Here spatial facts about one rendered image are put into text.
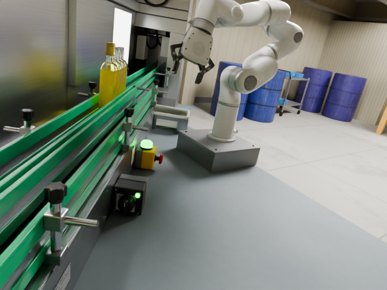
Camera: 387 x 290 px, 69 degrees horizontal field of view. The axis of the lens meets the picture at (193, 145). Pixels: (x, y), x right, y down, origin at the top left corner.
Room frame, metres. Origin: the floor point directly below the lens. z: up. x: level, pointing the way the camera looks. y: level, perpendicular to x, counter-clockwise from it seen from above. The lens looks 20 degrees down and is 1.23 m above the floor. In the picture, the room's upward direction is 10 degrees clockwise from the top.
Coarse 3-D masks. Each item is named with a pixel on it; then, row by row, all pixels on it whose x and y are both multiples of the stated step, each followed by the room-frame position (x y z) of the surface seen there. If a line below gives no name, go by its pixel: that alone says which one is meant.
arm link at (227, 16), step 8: (200, 0) 1.03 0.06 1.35; (208, 0) 1.01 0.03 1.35; (216, 0) 1.02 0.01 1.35; (224, 0) 1.03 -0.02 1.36; (200, 8) 1.01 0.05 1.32; (208, 8) 1.00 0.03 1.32; (216, 8) 1.02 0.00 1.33; (224, 8) 1.03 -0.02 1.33; (232, 8) 1.04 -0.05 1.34; (240, 8) 1.05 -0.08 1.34; (200, 16) 1.00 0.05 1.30; (208, 16) 1.00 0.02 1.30; (216, 16) 1.02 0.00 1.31; (224, 16) 1.03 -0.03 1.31; (232, 16) 1.04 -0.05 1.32; (240, 16) 1.05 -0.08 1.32; (224, 24) 1.07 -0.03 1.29; (232, 24) 1.05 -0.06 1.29
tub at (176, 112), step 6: (156, 108) 1.58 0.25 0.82; (162, 108) 1.58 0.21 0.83; (168, 108) 1.59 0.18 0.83; (174, 108) 1.59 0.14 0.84; (180, 108) 1.59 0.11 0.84; (156, 114) 1.43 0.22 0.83; (162, 114) 1.42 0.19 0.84; (168, 114) 1.43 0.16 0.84; (174, 114) 1.59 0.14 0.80; (180, 114) 1.59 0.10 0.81; (186, 114) 1.58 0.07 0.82
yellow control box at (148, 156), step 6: (138, 144) 0.99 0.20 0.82; (138, 150) 0.93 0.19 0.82; (144, 150) 0.94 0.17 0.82; (150, 150) 0.95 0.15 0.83; (156, 150) 1.00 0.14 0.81; (138, 156) 0.93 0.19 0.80; (144, 156) 0.93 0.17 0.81; (150, 156) 0.93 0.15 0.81; (138, 162) 0.93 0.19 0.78; (144, 162) 0.93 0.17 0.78; (150, 162) 0.93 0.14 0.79; (144, 168) 0.93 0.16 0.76; (150, 168) 0.93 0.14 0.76
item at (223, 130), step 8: (216, 112) 1.21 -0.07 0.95; (224, 112) 1.17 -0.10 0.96; (232, 112) 1.17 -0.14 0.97; (216, 120) 1.19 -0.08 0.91; (224, 120) 1.17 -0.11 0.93; (232, 120) 1.18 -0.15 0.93; (216, 128) 1.18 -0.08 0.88; (224, 128) 1.17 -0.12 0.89; (232, 128) 1.18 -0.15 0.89; (208, 136) 1.19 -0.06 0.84; (216, 136) 1.18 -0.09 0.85; (224, 136) 1.17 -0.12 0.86; (232, 136) 1.20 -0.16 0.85
